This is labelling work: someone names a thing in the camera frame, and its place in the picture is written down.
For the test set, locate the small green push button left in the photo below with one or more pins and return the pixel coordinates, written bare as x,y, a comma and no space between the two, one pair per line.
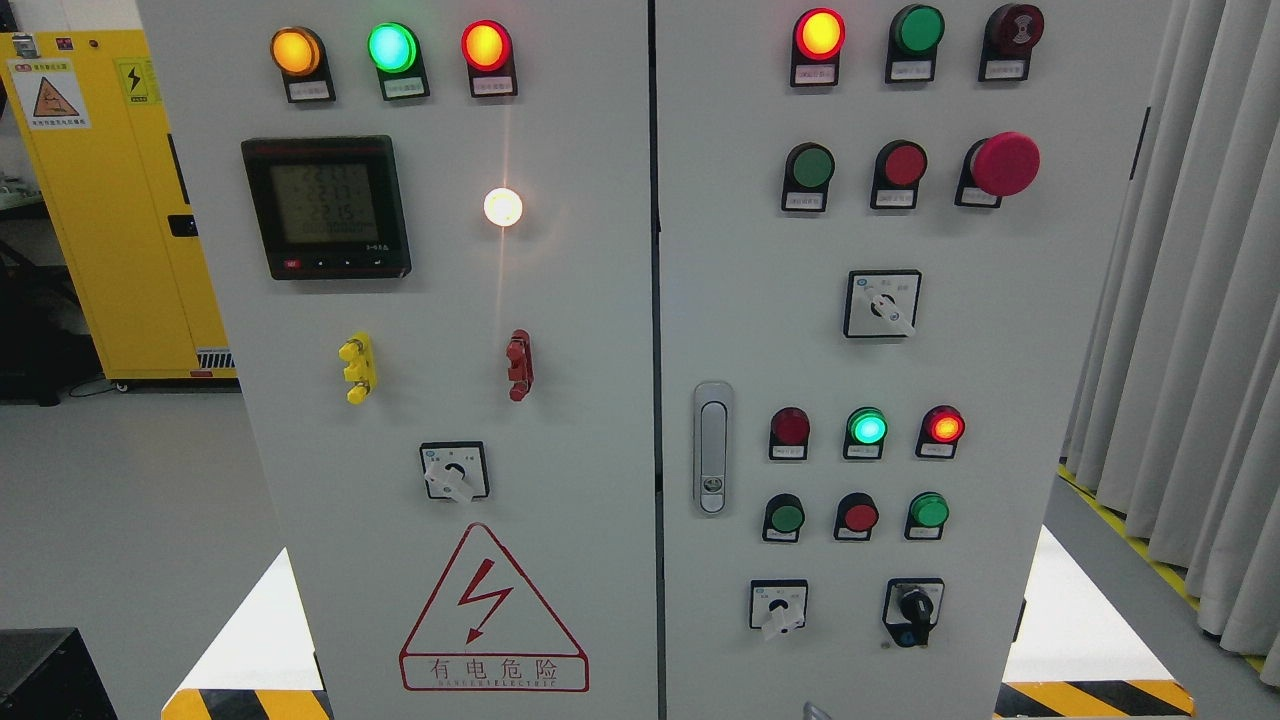
783,518

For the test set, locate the small green push button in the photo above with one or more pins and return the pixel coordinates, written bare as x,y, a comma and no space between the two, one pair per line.
783,518
927,516

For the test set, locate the green start push button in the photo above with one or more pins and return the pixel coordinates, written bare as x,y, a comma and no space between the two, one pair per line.
809,167

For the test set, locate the small red push button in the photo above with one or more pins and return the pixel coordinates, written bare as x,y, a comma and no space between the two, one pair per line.
855,518

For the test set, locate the red stop push button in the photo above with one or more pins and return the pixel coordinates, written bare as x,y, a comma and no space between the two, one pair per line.
900,166

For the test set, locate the small green push button right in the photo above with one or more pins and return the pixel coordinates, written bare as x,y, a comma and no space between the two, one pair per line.
927,516

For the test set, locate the red emergency stop mushroom button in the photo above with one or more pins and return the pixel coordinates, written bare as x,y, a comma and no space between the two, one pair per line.
997,167

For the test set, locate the grey electrical control cabinet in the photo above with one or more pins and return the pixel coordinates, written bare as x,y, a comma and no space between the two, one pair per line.
648,141

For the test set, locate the red terminal connector block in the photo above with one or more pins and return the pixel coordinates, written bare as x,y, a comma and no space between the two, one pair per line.
519,372

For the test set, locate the dark red small indicator lamp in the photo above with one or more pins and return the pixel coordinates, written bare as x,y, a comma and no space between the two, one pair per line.
789,437

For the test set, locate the white lit indicator lamp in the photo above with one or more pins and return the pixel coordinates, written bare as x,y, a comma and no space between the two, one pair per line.
503,207

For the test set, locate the lit green small indicator lamp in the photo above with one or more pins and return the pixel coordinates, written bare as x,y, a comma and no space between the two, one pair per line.
864,436

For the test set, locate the yellow terminal connector block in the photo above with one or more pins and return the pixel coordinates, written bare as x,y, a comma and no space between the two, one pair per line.
360,369

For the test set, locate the lit red small indicator lamp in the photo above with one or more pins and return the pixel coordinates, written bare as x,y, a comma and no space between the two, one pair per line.
940,431

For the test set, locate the red electrical warning triangle sticker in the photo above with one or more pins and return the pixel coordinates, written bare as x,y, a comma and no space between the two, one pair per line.
487,628

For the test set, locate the black digital power meter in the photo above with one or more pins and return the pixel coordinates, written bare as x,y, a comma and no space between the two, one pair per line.
328,207

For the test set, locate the lit red lamp right door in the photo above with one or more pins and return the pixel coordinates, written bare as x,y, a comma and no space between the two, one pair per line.
817,41

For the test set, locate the dark green lamp right door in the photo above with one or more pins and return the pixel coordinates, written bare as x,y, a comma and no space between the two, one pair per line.
915,33

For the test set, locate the yellow indicator lamp top left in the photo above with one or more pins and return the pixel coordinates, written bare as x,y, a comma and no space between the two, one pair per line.
301,58

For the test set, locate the dark red buzzer lamp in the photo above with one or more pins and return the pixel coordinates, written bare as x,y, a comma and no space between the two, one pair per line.
1011,34

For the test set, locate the grey curtain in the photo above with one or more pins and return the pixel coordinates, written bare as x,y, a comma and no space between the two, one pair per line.
1176,418

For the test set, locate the yellow safety storage cabinet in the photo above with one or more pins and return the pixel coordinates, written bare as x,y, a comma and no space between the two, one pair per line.
91,111

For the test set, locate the black box bottom left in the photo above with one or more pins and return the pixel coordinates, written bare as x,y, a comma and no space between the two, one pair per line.
47,673

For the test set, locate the silver cabinet door handle lock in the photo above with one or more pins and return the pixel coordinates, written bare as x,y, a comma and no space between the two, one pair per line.
711,415

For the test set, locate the left door rotary selector switch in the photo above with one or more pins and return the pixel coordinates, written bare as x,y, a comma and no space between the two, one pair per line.
455,471

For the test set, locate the upper right rotary selector switch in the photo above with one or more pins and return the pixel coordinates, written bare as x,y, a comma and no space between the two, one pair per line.
882,303

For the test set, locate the lower white rotary selector switch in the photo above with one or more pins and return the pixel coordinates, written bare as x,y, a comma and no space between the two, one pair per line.
777,607

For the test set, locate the black key selector switch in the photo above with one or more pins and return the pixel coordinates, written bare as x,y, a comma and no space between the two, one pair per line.
912,609

